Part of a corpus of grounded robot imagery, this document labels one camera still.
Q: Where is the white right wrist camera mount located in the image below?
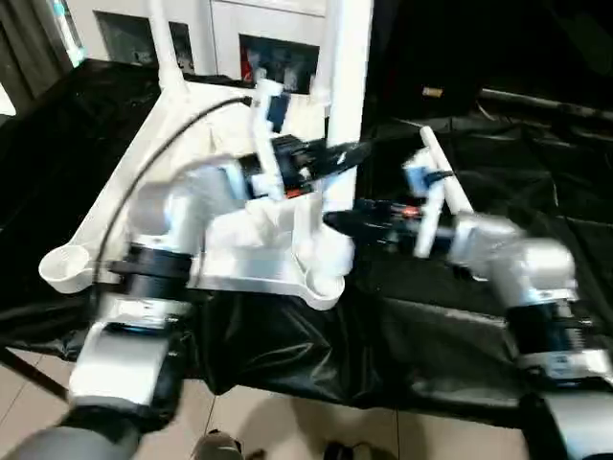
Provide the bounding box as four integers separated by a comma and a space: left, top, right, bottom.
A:
403, 147, 457, 259

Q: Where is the white glass-door cabinet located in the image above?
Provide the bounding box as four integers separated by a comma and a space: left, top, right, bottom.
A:
66, 0, 336, 98

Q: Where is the white plastic table top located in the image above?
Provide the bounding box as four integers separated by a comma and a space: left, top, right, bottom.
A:
37, 83, 356, 311

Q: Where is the silver metal bar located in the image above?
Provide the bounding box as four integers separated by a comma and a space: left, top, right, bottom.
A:
480, 86, 613, 122

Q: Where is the large black box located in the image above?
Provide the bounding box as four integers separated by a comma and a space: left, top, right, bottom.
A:
367, 0, 486, 122

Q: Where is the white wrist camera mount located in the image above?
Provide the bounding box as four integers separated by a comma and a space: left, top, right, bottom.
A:
403, 147, 457, 259
250, 78, 294, 203

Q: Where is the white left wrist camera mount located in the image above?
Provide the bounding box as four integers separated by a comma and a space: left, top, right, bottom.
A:
250, 78, 294, 203

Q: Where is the white plastic table leg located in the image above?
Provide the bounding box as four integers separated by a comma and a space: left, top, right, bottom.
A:
311, 0, 332, 106
420, 126, 474, 215
306, 0, 375, 280
147, 0, 189, 95

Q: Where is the black work mat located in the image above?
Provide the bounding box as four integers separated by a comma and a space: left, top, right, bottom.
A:
0, 59, 613, 430

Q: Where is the grey curtain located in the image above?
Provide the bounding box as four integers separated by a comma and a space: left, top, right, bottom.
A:
0, 0, 74, 103

